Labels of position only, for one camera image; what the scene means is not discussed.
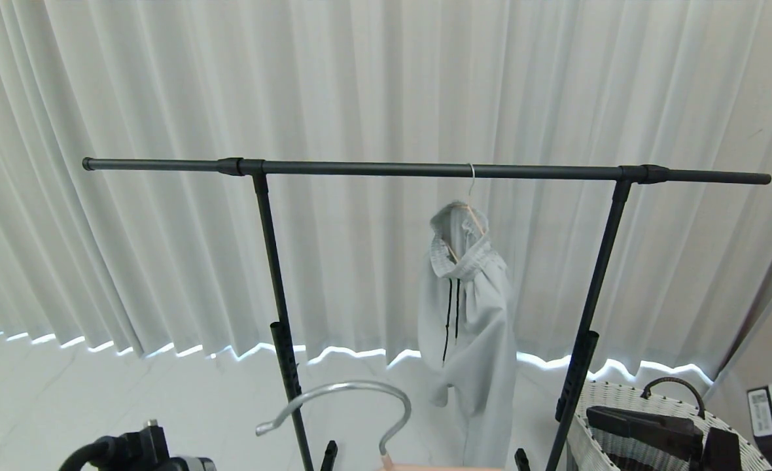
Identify pink clothes hanger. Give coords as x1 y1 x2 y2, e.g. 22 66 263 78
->
447 164 489 262
255 381 506 471

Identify pale grey shorts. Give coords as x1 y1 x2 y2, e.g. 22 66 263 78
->
417 200 519 468

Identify white curtain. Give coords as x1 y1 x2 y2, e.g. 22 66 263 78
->
0 0 772 387

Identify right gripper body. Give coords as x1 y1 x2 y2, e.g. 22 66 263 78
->
700 427 745 471

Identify white laundry basket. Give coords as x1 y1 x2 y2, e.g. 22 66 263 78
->
566 377 772 471

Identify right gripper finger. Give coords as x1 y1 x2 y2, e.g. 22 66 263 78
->
605 425 705 462
586 406 695 438

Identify black clothes rack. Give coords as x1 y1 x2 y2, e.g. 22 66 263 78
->
82 157 771 471

